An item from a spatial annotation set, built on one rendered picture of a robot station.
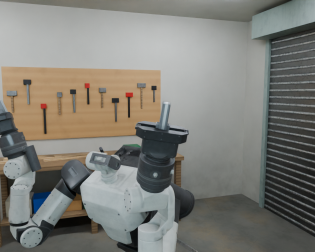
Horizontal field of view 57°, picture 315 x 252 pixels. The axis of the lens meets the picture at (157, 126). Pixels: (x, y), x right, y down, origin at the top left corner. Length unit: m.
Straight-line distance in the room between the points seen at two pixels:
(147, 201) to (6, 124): 0.63
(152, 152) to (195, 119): 3.71
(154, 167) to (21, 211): 0.66
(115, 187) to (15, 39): 3.18
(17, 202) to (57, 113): 2.80
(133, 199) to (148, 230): 0.10
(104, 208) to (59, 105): 2.93
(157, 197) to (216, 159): 3.93
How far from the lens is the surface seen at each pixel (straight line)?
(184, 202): 1.00
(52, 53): 3.97
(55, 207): 1.24
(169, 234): 0.92
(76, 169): 1.22
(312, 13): 3.53
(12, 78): 3.96
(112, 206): 1.03
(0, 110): 1.14
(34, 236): 1.23
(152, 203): 0.75
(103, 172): 1.05
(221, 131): 4.61
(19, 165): 1.13
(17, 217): 1.22
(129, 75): 4.02
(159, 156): 0.68
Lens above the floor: 1.65
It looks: 7 degrees down
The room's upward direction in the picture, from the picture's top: straight up
